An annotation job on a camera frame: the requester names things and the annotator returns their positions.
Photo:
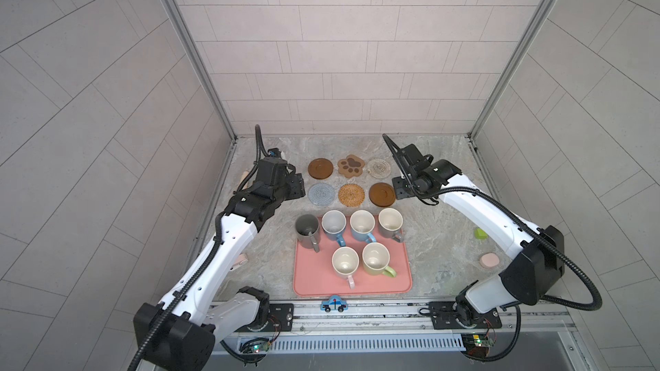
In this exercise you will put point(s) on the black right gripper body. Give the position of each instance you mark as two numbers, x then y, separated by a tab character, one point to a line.
405	187

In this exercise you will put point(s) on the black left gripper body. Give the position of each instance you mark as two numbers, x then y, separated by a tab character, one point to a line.
290	189

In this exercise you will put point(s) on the multicolour woven rope coaster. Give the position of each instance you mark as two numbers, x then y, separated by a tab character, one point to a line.
378	168

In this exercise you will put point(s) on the brown wooden coaster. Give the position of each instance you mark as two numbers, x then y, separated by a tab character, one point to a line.
382	195
320	168

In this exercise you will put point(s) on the light blue woven coaster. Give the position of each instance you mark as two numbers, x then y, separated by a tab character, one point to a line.
321	194

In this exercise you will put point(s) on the cork paw print coaster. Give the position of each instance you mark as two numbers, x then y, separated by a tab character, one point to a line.
351	166

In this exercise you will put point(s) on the tan rattan coaster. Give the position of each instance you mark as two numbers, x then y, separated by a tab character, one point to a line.
351	195

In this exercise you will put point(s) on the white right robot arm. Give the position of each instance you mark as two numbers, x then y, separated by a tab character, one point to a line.
533	269

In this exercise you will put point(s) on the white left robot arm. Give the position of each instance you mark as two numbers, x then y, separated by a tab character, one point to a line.
180	332

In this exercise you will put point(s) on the beige wooden rolling pin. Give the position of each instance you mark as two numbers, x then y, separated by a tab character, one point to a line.
242	178

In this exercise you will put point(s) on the grey metal mug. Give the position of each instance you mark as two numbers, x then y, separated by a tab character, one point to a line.
308	234

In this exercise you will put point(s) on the blue mug left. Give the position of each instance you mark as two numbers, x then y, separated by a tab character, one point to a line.
333	224

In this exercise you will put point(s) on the blue mug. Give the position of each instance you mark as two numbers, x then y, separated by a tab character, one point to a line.
362	225
333	224

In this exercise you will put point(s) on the blue mug middle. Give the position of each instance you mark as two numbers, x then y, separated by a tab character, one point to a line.
362	225

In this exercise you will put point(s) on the green small cube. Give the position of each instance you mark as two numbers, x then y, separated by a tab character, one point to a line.
480	234

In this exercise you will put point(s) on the small pink stapler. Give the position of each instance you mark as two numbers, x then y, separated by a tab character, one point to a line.
241	260

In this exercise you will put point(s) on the pink silicone tray mat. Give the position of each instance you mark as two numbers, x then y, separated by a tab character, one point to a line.
314	274

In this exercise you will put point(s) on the pink round soap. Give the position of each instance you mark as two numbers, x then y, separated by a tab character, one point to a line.
489	260

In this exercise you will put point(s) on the blue toy car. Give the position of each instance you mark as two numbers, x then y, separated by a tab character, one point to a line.
334	303

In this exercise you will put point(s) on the left circuit board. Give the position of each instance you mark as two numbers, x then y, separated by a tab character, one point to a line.
256	346

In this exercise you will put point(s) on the circuit board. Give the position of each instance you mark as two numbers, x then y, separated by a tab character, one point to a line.
478	345
256	346

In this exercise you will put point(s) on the right circuit board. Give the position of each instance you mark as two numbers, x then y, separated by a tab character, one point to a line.
478	345

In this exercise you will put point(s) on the grey handled white mug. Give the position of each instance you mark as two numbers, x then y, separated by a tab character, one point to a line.
391	222

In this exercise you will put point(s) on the green handled white mug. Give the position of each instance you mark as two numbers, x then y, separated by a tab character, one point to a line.
376	259

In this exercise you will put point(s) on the pink handled white mug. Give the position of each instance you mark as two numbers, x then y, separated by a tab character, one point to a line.
345	262

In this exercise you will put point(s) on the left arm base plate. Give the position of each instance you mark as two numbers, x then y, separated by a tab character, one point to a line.
280	318

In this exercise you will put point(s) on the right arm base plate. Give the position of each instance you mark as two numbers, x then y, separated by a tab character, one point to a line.
444	317

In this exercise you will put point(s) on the aluminium rail frame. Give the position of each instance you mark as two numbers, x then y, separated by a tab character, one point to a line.
392	326

